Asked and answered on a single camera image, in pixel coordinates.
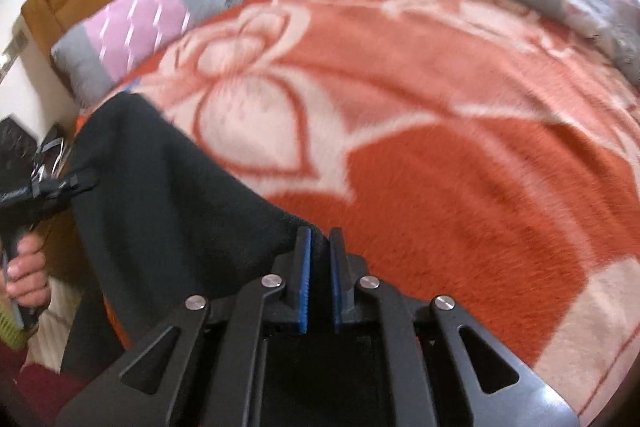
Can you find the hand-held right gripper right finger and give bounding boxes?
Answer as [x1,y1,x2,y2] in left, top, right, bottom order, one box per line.
[329,227,581,427]

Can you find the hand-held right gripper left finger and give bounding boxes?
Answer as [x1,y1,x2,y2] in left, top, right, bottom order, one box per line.
[52,227,313,427]

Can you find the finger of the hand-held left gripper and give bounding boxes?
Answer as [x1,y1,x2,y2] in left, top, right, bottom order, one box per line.
[64,173,97,198]

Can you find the black pants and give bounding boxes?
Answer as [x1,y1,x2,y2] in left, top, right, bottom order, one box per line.
[60,93,321,375]

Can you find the person's left hand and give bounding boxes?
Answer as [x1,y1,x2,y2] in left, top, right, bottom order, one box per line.
[5,236,52,309]

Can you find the dark quilted object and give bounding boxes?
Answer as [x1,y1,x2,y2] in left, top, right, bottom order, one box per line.
[0,117,39,180]

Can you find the orange floral blanket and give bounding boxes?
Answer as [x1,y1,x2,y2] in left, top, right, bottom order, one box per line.
[75,0,640,427]

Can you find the green plastic basket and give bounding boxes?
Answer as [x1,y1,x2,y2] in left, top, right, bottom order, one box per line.
[0,291,29,351]

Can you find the dark red cloth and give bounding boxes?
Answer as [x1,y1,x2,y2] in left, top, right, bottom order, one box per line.
[14,361,87,410]

